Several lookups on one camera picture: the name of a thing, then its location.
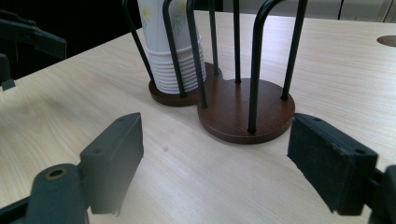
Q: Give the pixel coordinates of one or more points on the light grey cabinet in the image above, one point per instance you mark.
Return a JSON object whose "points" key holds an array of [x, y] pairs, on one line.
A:
{"points": [[327, 9]]}

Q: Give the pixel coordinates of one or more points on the stack of white paper cups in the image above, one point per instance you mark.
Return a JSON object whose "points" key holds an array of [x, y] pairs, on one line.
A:
{"points": [[154, 37]]}

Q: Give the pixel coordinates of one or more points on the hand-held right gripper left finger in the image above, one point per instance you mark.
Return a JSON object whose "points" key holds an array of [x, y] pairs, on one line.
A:
{"points": [[113, 155]]}

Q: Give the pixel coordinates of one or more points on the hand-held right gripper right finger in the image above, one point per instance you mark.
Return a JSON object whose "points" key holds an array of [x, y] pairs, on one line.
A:
{"points": [[330, 165]]}

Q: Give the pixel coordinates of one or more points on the wooden cup holder black rods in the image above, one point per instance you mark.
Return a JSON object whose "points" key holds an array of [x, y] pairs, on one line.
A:
{"points": [[230, 107]]}

